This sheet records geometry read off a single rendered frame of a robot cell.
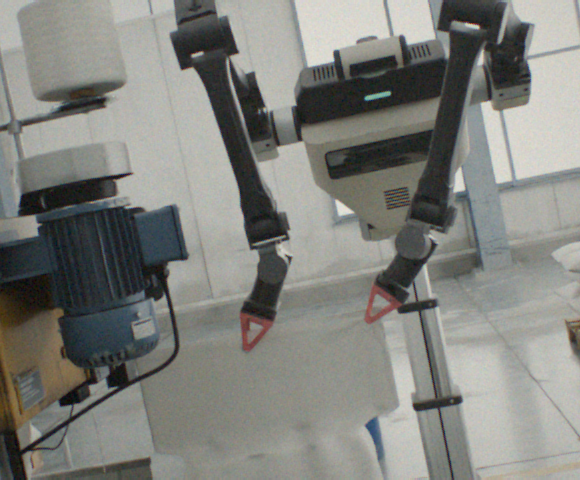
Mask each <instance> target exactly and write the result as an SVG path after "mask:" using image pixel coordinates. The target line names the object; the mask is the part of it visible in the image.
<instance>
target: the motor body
mask: <svg viewBox="0 0 580 480"><path fill-rule="evenodd" d="M130 205H132V202H131V198H130V197H121V198H115V199H109V200H103V201H98V202H92V203H86V204H81V205H77V206H71V207H66V208H61V209H57V210H52V211H48V212H43V213H40V215H37V216H36V217H35V218H36V223H37V224H41V225H40V226H38V227H37V231H38V235H42V234H43V236H44V241H45V246H47V250H48V255H49V259H50V265H51V269H52V273H48V278H49V282H50V287H51V292H52V297H53V301H54V306H55V307H56V308H61V309H63V311H64V316H62V317H60V318H58V324H59V328H58V332H61V336H62V341H63V345H64V349H65V353H66V356H67V358H68V359H70V360H71V361H72V363H73V364H74V365H75V366H76V367H78V368H83V369H92V368H101V367H107V366H112V365H116V364H121V363H125V362H128V361H132V359H135V358H138V357H140V356H143V355H145V354H148V353H150V352H152V351H153V350H154V349H155V348H156V347H157V344H158V341H159V338H160V330H159V325H158V320H157V315H156V309H155V307H156V305H155V304H154V299H153V297H145V296H144V291H143V290H144V289H145V288H144V282H143V278H142V273H141V269H140V264H139V258H138V254H137V249H136V245H135V240H134V235H133V230H132V225H131V221H130V216H129V211H128V208H126V207H127V206H130ZM48 233H50V238H51V243H52V248H53V252H54V257H55V261H56V267H57V272H56V270H53V266H52V260H51V256H50V251H49V247H48V242H47V237H45V236H48Z"/></svg>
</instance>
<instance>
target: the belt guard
mask: <svg viewBox="0 0 580 480"><path fill-rule="evenodd" d="M133 174H135V172H134V166H133V162H132V157H131V153H130V148H129V144H128V143H127V141H105V143H96V144H89V145H82V146H76V147H70V148H64V149H59V150H55V151H50V152H46V153H41V154H37V155H33V156H29V157H26V158H23V159H21V160H17V161H16V162H14V164H13V182H12V185H13V190H14V194H15V199H16V203H17V208H21V209H22V208H26V207H31V206H35V205H40V203H38V201H39V199H40V198H41V196H42V194H44V193H48V192H50V191H51V189H56V188H59V189H60V188H64V187H69V186H71V184H73V183H78V182H83V181H85V182H86V183H90V182H96V181H104V180H113V179H114V180H115V181H116V180H119V179H121V178H125V177H128V176H131V175H133Z"/></svg>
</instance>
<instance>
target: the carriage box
mask: <svg viewBox="0 0 580 480"><path fill-rule="evenodd" d="M36 216H37V215H31V216H22V217H13V218H4V219H0V232H1V231H8V230H17V232H18V235H20V240H22V238H27V237H32V236H37V235H38V231H37V227H38V226H40V225H41V224H37V223H36V218H35V217H36ZM28 278H29V280H28V282H25V283H22V284H18V285H14V286H11V287H8V288H5V290H1V291H0V431H3V430H8V427H9V431H10V432H13V431H15V430H19V429H20V428H21V427H22V426H23V425H24V424H25V423H26V422H28V421H29V420H31V419H32V418H33V417H35V415H36V414H38V413H39V412H42V411H43V410H44V409H46V408H47V407H49V406H50V405H51V404H53V403H54V402H56V401H57V400H58V399H60V398H61V397H63V396H64V395H66V394H67V393H69V392H71V391H72V390H74V389H75V387H76V386H78V385H79V384H81V383H82V382H83V381H85V380H87V379H90V373H89V369H83V368H78V367H76V366H75V365H74V364H73V363H72V361H71V360H70V359H68V358H67V356H66V353H65V349H64V345H63V341H62V336H61V332H58V328H59V324H58V318H60V317H62V316H64V311H63V309H61V308H57V309H52V308H51V305H50V300H49V296H48V292H47V286H46V282H44V278H43V274H42V275H37V276H32V277H28ZM38 369H39V371H40V376H41V380H43V384H44V390H45V394H46V397H45V398H43V399H42V400H40V401H38V402H37V403H35V404H34V405H32V406H31V407H30V408H28V409H27V410H25V411H24V406H23V402H22V398H21V394H20V388H19V384H18V382H20V380H21V379H23V378H25V377H26V376H28V375H30V374H31V373H33V372H35V371H36V370H38ZM6 419H7V421H6ZM7 423H8V425H7Z"/></svg>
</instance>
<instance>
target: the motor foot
mask: <svg viewBox="0 0 580 480"><path fill-rule="evenodd" d="M45 237H47V242H48V247H49V251H50V256H51V260H52V266H53V270H56V272H57V267H56V261H55V257H54V252H53V248H52V243H51V238H50V233H48V236H45ZM47 273H52V269H51V265H50V259H49V255H48V250H47V246H45V241H44V236H43V234H42V235H37V236H32V237H27V238H22V240H20V235H18V232H17V230H8V231H1V232H0V291H1V290H5V288H8V287H11V286H14V285H18V284H22V283H25V282H28V280H29V278H28V277H32V276H37V275H42V274H47Z"/></svg>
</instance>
